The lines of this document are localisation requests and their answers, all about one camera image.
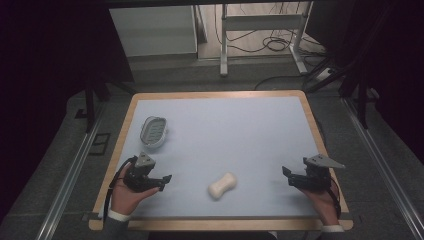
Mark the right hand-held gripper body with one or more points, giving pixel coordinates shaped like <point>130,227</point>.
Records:
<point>316,175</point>

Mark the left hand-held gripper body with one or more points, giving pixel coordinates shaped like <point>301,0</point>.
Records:
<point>141,173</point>

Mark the grey soap dish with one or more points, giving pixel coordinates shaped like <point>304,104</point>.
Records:
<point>153,132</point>

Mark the cream bone-shaped toy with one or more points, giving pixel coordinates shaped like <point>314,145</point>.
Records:
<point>222,186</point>

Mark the person's right hand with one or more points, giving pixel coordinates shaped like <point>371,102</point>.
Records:
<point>320,203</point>

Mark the person's left hand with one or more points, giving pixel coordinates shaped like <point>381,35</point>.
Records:
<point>128,199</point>

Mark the white mat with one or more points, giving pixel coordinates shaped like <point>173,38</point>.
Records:
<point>220,156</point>

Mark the black metal stand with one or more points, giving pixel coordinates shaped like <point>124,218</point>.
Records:
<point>100,90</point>
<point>353,80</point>

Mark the white power strip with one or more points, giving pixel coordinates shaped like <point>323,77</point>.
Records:
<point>324,74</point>

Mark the grey cabinet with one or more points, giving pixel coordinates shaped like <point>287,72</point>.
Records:
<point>156,30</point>

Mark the white metal desk frame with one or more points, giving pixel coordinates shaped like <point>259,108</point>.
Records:
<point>260,23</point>

